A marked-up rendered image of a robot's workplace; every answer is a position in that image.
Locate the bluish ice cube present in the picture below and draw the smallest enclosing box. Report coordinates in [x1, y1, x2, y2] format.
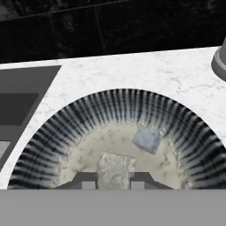
[132, 125, 162, 155]

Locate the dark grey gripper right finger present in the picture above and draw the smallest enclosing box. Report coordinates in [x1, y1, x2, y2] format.
[128, 171, 175, 190]

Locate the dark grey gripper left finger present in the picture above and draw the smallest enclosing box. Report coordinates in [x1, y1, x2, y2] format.
[57, 171, 99, 190]

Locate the striped black and white bowl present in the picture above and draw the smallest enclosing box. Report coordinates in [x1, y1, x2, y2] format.
[6, 87, 226, 190]

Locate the grey tap base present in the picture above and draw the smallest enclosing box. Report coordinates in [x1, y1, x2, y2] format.
[210, 37, 226, 83]

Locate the pale ice cube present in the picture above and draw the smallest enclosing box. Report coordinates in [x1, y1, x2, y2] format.
[96, 151, 138, 190]

